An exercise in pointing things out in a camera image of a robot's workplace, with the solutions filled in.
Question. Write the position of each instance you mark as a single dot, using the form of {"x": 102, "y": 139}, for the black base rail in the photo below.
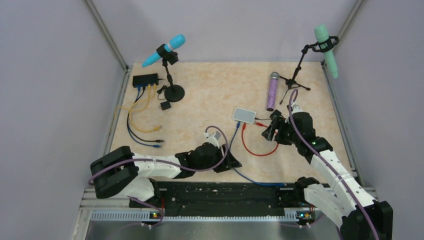
{"x": 224, "y": 199}

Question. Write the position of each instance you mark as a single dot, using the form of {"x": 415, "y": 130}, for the small black adapter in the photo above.
{"x": 165, "y": 105}

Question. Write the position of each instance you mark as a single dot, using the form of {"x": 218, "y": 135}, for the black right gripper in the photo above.
{"x": 280, "y": 122}

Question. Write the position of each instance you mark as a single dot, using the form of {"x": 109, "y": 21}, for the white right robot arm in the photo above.
{"x": 355, "y": 212}

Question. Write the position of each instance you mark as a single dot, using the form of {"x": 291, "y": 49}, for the white network switch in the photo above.
{"x": 244, "y": 115}

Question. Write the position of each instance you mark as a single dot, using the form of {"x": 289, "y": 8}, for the cyan microphone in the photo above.
{"x": 166, "y": 51}

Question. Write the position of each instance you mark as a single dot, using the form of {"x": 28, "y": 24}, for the black network switch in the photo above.
{"x": 139, "y": 81}

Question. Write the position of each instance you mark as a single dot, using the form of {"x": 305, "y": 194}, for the purple glitter microphone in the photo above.
{"x": 272, "y": 91}

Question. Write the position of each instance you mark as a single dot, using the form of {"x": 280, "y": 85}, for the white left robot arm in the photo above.
{"x": 123, "y": 172}

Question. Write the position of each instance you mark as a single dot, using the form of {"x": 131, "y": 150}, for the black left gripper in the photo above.
{"x": 231, "y": 163}

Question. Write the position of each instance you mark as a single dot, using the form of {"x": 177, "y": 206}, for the mint green microphone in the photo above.
{"x": 326, "y": 43}

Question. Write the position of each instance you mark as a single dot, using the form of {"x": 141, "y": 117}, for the black round-base mic stand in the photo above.
{"x": 174, "y": 93}

